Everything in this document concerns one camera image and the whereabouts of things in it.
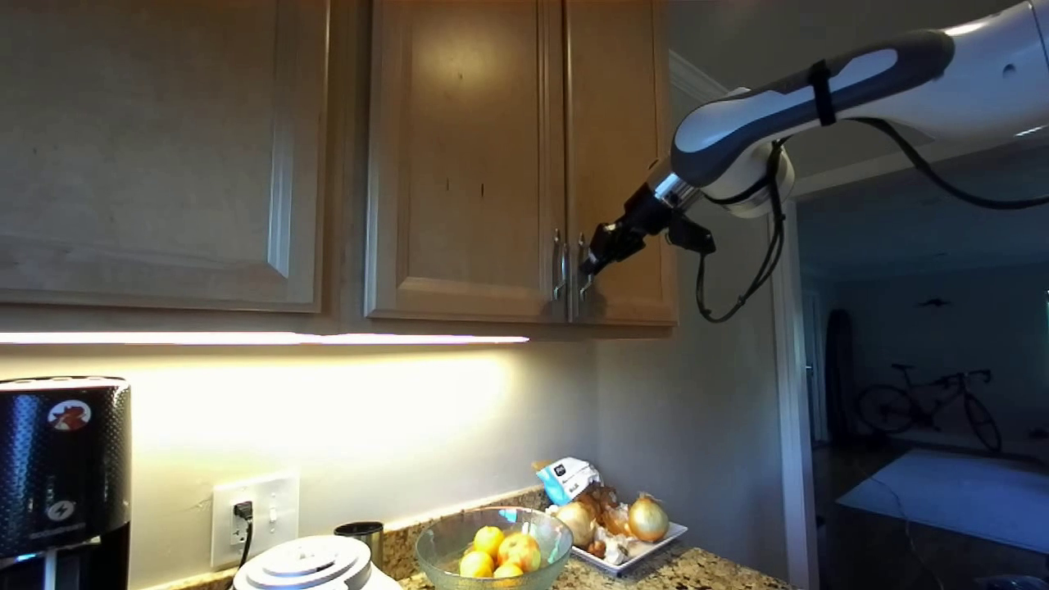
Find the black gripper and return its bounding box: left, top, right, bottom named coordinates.
left=578, top=183, right=682, bottom=278

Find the metal cupboard door handle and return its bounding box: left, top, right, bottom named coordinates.
left=569, top=234, right=598, bottom=323
left=549, top=231, right=569, bottom=323

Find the wooden cupboard door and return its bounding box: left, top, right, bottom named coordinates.
left=363, top=0, right=569, bottom=324
left=563, top=0, right=679, bottom=332
left=0, top=0, right=330, bottom=315

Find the white and blue bag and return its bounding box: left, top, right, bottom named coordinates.
left=531, top=457, right=607, bottom=507

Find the small brown onion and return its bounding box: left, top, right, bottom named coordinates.
left=598, top=491, right=634, bottom=542

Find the large brown onion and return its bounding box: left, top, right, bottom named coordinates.
left=627, top=491, right=671, bottom=549

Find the pale yellow onion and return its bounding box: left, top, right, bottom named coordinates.
left=552, top=500, right=602, bottom=552

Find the white rectangular tray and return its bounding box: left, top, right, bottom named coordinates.
left=563, top=517, right=691, bottom=582

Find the clear glass bowl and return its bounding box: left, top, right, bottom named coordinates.
left=412, top=505, right=578, bottom=590

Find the bicycle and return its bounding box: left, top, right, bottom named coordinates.
left=856, top=365, right=1008, bottom=459

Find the under-cabinet light strip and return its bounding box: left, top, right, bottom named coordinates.
left=0, top=329, right=536, bottom=350

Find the pale floor rug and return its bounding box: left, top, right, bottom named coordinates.
left=837, top=445, right=1049, bottom=558

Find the white round kitchen appliance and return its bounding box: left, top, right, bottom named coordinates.
left=230, top=532, right=403, bottom=590

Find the black power plug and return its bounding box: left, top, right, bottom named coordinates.
left=230, top=500, right=259, bottom=567

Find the black coffee maker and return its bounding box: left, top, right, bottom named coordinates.
left=0, top=374, right=136, bottom=590

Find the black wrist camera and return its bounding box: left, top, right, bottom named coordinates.
left=666, top=211, right=721, bottom=260

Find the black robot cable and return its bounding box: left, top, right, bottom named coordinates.
left=691, top=112, right=1049, bottom=329

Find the white door frame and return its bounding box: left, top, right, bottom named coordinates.
left=766, top=176, right=823, bottom=590

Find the wooden wall cupboard frame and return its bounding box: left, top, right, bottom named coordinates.
left=0, top=0, right=684, bottom=342

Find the white wall outlet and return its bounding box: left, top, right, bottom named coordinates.
left=206, top=472, right=303, bottom=571

